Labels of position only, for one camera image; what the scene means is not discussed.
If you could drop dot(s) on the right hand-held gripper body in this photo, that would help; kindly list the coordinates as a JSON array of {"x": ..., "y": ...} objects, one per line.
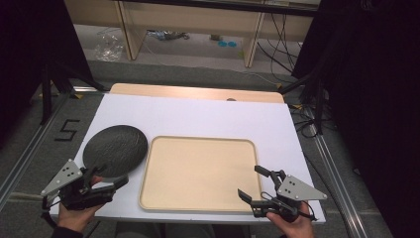
[{"x": 295, "y": 190}]

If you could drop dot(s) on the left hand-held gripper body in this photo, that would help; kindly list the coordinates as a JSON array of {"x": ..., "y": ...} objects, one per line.
[{"x": 64, "y": 175}]

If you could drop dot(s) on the dark grey round plate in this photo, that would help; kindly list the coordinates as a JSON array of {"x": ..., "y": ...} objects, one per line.
[{"x": 115, "y": 149}]

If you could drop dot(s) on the beige rectangular tray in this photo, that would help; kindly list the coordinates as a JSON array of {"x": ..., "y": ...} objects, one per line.
[{"x": 199, "y": 173}]

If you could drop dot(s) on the person's right hand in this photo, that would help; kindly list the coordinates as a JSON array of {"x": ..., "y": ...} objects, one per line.
[{"x": 294, "y": 228}]

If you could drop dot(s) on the person's left hand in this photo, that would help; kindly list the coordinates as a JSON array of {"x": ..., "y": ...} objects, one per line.
[{"x": 76, "y": 216}]

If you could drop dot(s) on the white table cover sheet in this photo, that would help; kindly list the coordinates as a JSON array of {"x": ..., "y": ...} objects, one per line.
[{"x": 204, "y": 115}]

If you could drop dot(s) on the black metal stand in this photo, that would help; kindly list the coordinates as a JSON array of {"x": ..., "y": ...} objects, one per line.
[
  {"x": 319, "y": 105},
  {"x": 46, "y": 95}
]

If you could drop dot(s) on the black curtain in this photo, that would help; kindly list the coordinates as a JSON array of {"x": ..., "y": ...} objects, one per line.
[
  {"x": 373, "y": 99},
  {"x": 29, "y": 49}
]

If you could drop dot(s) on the clear plastic bag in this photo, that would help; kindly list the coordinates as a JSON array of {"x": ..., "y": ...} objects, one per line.
[{"x": 108, "y": 48}]

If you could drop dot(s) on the blue round disc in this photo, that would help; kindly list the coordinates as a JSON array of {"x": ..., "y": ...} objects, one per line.
[
  {"x": 222, "y": 43},
  {"x": 232, "y": 44}
]

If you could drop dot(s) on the crumpled shiny wrapper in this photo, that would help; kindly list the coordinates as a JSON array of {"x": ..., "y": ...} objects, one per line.
[{"x": 166, "y": 34}]

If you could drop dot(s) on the light wooden desk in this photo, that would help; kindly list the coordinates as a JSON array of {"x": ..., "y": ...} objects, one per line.
[{"x": 198, "y": 15}]

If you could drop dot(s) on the aluminium floor rail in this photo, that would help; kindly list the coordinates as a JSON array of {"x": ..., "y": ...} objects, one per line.
[
  {"x": 336, "y": 178},
  {"x": 29, "y": 148}
]

